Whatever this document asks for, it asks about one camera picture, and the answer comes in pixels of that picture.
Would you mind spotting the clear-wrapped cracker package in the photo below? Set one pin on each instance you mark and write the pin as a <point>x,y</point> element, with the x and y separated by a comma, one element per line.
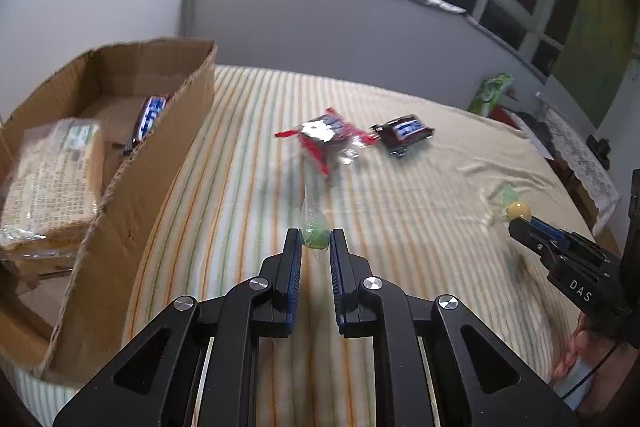
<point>50,177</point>

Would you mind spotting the yellow jelly cup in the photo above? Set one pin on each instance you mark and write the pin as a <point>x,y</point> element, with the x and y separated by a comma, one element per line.
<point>517,210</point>

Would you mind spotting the small black device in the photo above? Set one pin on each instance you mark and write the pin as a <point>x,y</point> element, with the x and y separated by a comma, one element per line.
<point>600,148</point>

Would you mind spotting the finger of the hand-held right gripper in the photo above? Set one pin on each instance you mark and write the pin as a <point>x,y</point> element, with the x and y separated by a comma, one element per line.
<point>525,237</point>
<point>547,229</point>

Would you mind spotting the red clear snack packet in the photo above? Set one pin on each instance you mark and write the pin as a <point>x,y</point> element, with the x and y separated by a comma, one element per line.
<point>322,159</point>
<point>325,127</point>

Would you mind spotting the large brown chocolate bar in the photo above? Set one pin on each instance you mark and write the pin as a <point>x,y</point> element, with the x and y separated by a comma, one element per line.
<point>150,117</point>

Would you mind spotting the green jelly candy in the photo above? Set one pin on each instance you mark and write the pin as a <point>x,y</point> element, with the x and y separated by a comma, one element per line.
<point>314,234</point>

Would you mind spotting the white lace cloth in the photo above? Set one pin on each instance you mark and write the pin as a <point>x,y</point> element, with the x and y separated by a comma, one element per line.
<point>580,157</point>

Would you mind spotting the small brown chocolate bar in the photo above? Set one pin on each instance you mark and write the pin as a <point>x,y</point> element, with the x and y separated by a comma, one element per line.
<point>405,131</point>

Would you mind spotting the cardboard box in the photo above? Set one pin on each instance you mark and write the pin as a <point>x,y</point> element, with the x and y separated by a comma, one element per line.
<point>150,187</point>

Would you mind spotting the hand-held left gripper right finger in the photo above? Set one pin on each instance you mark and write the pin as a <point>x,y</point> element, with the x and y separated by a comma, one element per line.
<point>337,267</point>

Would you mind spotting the green snack bag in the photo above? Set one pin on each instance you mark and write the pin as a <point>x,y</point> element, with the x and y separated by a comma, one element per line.
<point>490,94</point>

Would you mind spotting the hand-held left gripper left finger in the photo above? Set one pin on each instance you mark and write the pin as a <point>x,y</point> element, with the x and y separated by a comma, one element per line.
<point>295,267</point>

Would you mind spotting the person's right hand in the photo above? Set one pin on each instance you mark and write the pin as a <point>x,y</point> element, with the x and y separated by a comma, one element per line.
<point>575,349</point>

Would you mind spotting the striped bed sheet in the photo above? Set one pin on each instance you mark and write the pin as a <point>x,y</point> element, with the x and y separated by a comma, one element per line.
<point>425,217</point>

